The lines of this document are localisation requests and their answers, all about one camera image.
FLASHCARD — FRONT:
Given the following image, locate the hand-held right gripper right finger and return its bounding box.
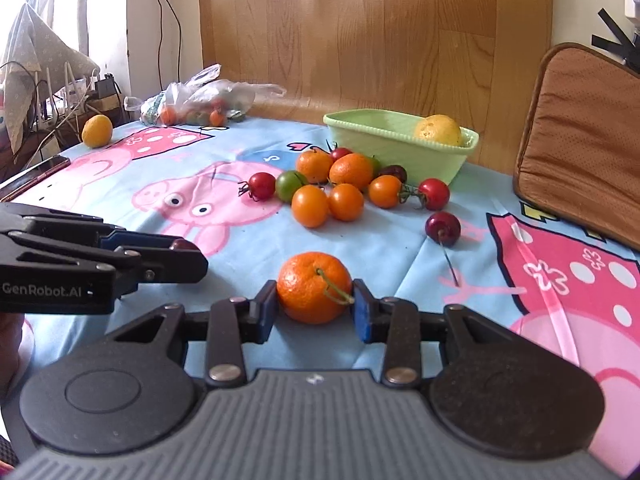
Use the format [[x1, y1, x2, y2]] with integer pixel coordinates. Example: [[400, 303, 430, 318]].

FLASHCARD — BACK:
[[351, 280, 521, 388]]

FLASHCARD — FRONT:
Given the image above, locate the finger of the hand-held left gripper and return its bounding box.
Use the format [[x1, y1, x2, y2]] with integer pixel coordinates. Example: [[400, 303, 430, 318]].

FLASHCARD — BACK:
[[0, 202, 174, 252], [0, 233, 209, 300]]

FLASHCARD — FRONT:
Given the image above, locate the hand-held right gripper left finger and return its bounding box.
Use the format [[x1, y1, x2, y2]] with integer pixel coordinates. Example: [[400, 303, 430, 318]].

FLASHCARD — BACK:
[[105, 280, 279, 388]]

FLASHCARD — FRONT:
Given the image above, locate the tangerine with green stem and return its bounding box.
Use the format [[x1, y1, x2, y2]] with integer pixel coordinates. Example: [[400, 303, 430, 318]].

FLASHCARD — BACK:
[[276, 251, 356, 325]]

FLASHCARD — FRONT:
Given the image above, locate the dark red cherry with stem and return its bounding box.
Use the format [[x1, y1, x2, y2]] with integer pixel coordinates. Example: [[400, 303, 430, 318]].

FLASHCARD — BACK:
[[425, 211, 462, 287]]

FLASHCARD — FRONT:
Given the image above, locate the light green plastic basin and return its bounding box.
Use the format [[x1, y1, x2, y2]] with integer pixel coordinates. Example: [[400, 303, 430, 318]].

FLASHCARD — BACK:
[[322, 109, 480, 186]]

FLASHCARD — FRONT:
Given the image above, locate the person's left forearm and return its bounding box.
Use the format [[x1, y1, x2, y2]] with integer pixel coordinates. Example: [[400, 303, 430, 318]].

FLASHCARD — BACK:
[[0, 314, 37, 402]]

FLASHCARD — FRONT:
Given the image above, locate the printed cartoon tablecloth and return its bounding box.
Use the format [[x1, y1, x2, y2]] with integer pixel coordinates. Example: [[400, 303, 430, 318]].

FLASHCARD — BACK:
[[0, 117, 640, 478]]

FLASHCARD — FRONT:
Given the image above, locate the small yellow citrus fruit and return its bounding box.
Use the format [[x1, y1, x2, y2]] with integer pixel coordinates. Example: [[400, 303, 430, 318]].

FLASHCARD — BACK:
[[81, 114, 113, 149]]

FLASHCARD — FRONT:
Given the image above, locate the dark glossy bar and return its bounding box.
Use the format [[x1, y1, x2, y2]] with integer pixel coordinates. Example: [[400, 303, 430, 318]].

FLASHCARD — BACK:
[[0, 155, 71, 197]]

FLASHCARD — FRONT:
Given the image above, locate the dark purple tomato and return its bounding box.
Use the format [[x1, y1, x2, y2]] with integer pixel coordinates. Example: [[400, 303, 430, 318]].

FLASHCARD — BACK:
[[377, 164, 408, 185]]

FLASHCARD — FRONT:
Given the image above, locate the black charger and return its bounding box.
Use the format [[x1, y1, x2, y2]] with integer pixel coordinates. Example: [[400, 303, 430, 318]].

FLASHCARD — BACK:
[[95, 75, 124, 99]]

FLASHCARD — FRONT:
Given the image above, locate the white router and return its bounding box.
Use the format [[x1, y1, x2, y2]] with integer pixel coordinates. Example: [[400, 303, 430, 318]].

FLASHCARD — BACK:
[[34, 62, 97, 128]]

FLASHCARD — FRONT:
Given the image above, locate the clear plastic bag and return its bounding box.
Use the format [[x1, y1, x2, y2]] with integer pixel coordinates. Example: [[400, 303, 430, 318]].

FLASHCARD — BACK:
[[124, 63, 287, 127]]

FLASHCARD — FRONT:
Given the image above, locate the large yellow citrus fruit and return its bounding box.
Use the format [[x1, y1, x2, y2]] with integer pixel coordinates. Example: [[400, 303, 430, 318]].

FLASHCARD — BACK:
[[414, 114, 463, 147]]

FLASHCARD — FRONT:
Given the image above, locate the grey patterned cloth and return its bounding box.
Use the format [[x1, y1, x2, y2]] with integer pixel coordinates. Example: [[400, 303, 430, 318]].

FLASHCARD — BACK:
[[0, 2, 101, 156]]

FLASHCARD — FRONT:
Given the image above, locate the white curtain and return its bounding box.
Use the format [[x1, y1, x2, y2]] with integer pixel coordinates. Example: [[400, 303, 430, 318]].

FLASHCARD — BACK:
[[27, 0, 132, 96]]

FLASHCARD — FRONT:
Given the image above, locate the wooden board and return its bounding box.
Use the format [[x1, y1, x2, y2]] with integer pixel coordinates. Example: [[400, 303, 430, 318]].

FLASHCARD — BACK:
[[195, 0, 553, 176]]

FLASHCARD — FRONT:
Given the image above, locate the brown perforated cushion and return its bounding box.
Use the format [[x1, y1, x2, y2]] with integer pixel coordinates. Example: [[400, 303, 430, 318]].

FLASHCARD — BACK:
[[513, 42, 640, 252]]

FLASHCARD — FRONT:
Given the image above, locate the black wall cable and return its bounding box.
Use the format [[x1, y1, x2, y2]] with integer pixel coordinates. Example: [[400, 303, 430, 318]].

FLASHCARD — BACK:
[[156, 0, 182, 98]]

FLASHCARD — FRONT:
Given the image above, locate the black strap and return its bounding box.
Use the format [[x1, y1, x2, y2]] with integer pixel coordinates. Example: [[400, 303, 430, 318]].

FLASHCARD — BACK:
[[591, 7, 640, 67]]

